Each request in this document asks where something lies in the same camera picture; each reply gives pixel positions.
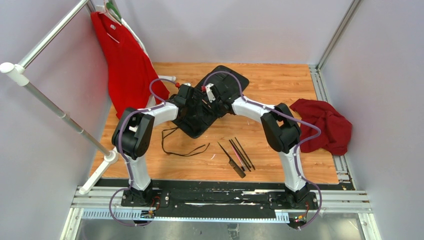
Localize black tie cord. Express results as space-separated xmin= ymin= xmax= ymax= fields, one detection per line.
xmin=161 ymin=126 xmax=211 ymax=158

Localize black makeup brush roll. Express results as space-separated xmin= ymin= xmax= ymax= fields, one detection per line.
xmin=172 ymin=65 xmax=250 ymax=139

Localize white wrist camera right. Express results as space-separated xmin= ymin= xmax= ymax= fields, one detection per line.
xmin=201 ymin=83 xmax=216 ymax=103

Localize aluminium frame post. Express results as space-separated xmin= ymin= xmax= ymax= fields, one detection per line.
xmin=316 ymin=0 xmax=363 ymax=71

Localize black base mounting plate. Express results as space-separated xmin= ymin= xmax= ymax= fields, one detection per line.
xmin=121 ymin=180 xmax=321 ymax=220

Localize red hanging shirt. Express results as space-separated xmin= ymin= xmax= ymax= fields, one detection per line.
xmin=90 ymin=12 xmax=170 ymax=118

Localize green white hangers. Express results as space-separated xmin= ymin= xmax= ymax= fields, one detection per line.
xmin=94 ymin=0 xmax=122 ymax=25

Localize black comb brush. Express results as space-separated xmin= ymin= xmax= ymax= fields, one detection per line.
xmin=218 ymin=143 xmax=246 ymax=179

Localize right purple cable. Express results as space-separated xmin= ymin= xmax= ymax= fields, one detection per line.
xmin=201 ymin=70 xmax=323 ymax=229

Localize black angled brush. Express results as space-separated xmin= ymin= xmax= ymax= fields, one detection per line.
xmin=229 ymin=139 xmax=252 ymax=172

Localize pink handled makeup brush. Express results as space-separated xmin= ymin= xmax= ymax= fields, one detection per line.
xmin=231 ymin=145 xmax=246 ymax=172

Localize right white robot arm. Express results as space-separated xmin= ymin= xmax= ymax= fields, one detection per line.
xmin=231 ymin=95 xmax=310 ymax=209

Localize thin black eyeliner brush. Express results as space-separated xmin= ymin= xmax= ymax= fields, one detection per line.
xmin=234 ymin=137 xmax=256 ymax=171

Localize metal clothes rack pole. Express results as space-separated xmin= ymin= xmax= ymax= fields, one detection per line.
xmin=0 ymin=0 xmax=118 ymax=195

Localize dark red crumpled cloth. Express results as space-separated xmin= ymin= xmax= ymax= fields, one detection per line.
xmin=290 ymin=98 xmax=353 ymax=156

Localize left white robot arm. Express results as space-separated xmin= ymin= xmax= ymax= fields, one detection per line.
xmin=111 ymin=83 xmax=195 ymax=207

